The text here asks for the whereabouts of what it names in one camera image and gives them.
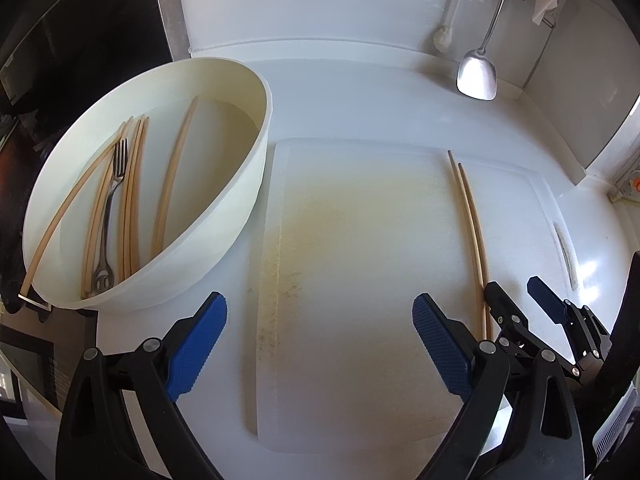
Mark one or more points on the single bamboo chopstick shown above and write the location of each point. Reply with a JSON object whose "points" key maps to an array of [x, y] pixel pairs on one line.
{"points": [[470, 220], [477, 225]]}

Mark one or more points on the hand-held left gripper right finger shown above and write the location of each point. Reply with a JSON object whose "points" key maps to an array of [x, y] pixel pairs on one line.
{"points": [[441, 350]]}

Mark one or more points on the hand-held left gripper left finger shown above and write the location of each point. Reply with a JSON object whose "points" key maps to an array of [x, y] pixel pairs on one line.
{"points": [[197, 347]]}

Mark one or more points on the bundle of bamboo chopsticks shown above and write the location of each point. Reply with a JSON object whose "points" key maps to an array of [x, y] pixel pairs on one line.
{"points": [[131, 210]]}

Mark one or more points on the white bottle brush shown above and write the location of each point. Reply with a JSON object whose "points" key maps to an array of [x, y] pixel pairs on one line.
{"points": [[442, 37]]}

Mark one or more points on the steel spatula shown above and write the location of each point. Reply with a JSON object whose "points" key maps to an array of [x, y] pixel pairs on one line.
{"points": [[477, 77]]}

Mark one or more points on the black glass appliance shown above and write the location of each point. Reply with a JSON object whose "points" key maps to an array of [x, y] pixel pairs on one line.
{"points": [[75, 35]]}

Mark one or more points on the steel fork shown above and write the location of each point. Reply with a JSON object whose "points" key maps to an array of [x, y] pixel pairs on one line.
{"points": [[112, 210]]}

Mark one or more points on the small orange plastic item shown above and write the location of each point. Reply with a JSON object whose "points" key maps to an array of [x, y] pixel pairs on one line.
{"points": [[634, 185]]}

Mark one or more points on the white cutting board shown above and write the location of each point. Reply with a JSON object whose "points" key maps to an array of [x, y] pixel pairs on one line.
{"points": [[350, 260]]}

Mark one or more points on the white plastic basin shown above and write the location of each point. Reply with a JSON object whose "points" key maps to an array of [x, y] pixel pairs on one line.
{"points": [[220, 200]]}

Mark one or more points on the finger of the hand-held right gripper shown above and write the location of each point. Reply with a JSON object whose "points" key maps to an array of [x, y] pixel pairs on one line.
{"points": [[505, 307], [547, 300]]}

